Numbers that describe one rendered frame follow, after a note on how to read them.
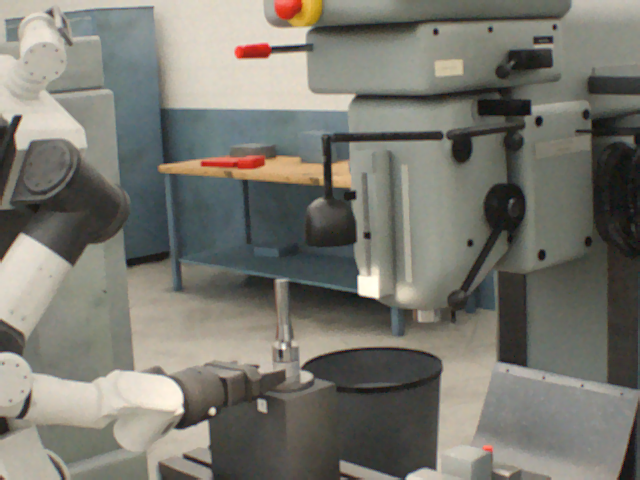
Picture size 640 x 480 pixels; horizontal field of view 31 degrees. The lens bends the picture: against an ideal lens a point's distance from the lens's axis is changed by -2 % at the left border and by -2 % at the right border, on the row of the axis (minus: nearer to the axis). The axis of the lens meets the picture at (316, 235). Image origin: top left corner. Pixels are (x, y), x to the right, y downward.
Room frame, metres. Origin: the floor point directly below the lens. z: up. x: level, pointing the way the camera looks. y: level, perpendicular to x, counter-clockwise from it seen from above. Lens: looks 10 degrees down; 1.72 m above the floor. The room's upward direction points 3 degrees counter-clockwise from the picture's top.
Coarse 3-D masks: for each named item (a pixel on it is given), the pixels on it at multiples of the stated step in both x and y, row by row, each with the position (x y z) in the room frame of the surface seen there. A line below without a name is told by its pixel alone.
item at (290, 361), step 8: (272, 352) 1.94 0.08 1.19; (296, 352) 1.93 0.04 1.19; (272, 360) 1.94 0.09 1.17; (280, 360) 1.92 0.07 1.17; (288, 360) 1.92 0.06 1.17; (296, 360) 1.93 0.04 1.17; (280, 368) 1.93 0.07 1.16; (288, 368) 1.92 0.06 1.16; (296, 368) 1.93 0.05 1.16; (288, 376) 1.92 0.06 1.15; (296, 376) 1.93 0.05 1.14
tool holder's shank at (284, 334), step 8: (280, 280) 1.94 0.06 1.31; (288, 280) 1.94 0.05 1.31; (280, 288) 1.93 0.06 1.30; (288, 288) 1.94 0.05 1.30; (280, 296) 1.93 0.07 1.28; (288, 296) 1.94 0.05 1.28; (280, 304) 1.93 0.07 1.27; (288, 304) 1.94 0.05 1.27; (280, 312) 1.93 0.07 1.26; (288, 312) 1.94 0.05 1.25; (280, 320) 1.93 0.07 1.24; (288, 320) 1.94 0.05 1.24; (280, 328) 1.93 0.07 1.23; (288, 328) 1.94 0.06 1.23; (280, 336) 1.93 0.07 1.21; (288, 336) 1.93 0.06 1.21; (280, 344) 1.94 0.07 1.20; (288, 344) 1.94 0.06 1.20
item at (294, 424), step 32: (288, 384) 1.90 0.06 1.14; (320, 384) 1.94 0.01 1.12; (224, 416) 1.98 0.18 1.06; (256, 416) 1.92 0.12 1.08; (288, 416) 1.86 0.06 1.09; (320, 416) 1.91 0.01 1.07; (224, 448) 1.99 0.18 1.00; (256, 448) 1.92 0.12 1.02; (288, 448) 1.86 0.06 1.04; (320, 448) 1.91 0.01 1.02
